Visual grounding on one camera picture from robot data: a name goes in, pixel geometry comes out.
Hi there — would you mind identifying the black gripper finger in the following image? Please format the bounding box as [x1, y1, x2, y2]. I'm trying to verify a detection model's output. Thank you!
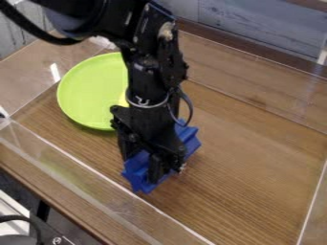
[148, 154, 170, 184]

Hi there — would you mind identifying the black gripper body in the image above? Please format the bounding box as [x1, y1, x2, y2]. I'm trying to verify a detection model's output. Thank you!
[108, 3, 191, 175]

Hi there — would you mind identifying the blue plastic block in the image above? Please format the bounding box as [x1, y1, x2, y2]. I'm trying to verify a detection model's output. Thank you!
[122, 124, 202, 193]

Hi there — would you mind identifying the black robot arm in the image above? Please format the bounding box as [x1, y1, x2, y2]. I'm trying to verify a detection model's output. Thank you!
[0, 0, 188, 184]

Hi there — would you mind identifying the green round plate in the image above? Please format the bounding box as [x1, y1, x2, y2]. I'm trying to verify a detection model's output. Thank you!
[56, 52, 128, 131]

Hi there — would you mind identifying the black table leg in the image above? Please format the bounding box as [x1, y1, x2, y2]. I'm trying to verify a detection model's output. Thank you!
[37, 201, 51, 222]

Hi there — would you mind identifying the black cable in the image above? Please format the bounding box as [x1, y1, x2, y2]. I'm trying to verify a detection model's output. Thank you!
[0, 214, 44, 245]

